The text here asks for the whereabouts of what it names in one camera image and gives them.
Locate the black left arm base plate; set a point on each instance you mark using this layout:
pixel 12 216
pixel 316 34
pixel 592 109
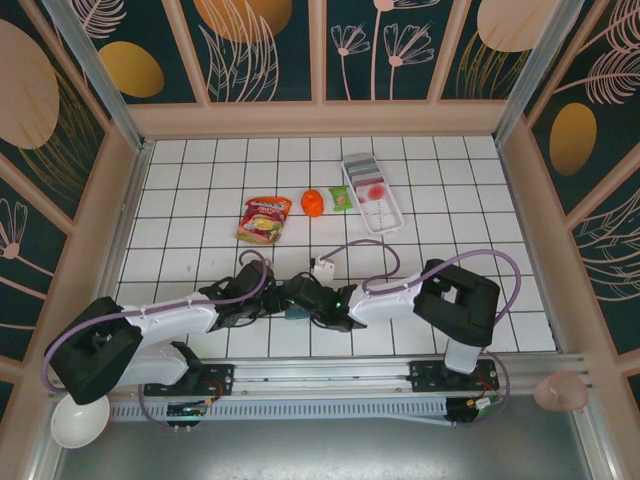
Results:
pixel 220 377

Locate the green snack packet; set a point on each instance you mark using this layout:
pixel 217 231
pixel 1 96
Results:
pixel 341 198

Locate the red and yellow snack pouch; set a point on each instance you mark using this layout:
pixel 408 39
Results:
pixel 262 220

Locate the aluminium side rail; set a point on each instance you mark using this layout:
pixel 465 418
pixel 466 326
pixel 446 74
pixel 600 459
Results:
pixel 131 200

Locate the left controller board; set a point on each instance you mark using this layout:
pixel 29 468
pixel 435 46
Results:
pixel 185 410

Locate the aluminium corner post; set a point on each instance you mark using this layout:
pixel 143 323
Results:
pixel 533 75
pixel 96 75

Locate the white card with red circle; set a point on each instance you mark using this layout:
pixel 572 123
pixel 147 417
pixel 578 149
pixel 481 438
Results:
pixel 372 191

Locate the white bowl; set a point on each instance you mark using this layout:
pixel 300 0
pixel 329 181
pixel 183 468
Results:
pixel 80 422

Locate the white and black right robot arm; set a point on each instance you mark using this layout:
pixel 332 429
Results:
pixel 385 305

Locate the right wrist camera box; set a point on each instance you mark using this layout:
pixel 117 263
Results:
pixel 325 270

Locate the controller board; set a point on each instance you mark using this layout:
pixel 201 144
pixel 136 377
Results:
pixel 185 410
pixel 467 412

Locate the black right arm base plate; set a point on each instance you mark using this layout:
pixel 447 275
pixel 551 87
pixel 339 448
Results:
pixel 425 375

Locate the teal card holder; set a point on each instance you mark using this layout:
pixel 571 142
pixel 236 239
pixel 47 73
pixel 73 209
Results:
pixel 296 314

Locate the right controller board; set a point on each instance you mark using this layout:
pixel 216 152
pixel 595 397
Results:
pixel 467 412

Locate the orange toy fruit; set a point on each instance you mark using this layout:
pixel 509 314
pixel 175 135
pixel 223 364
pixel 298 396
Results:
pixel 313 203

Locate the pink plastic cup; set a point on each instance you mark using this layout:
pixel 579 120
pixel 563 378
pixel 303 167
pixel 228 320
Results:
pixel 560 392

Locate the white plastic tray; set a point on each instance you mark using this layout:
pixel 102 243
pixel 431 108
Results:
pixel 382 220

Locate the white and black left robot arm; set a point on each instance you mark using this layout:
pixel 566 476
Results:
pixel 175 317

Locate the aluminium mounting rail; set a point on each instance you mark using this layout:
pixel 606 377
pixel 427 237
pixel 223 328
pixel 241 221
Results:
pixel 325 375

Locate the light grey credit card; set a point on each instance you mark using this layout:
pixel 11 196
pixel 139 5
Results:
pixel 360 160

